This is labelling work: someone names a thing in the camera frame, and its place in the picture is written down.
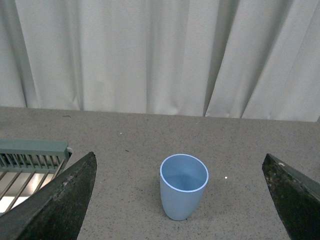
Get light blue plastic cup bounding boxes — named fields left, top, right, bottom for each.
left=159, top=154, right=209, bottom=221

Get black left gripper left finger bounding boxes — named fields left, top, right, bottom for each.
left=0, top=152, right=97, bottom=240

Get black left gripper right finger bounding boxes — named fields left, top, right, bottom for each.
left=262, top=153, right=320, bottom=240

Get white pleated curtain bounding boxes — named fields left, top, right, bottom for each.
left=0, top=0, right=320, bottom=122

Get green dish drying rack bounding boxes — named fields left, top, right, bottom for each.
left=0, top=139, right=73, bottom=215

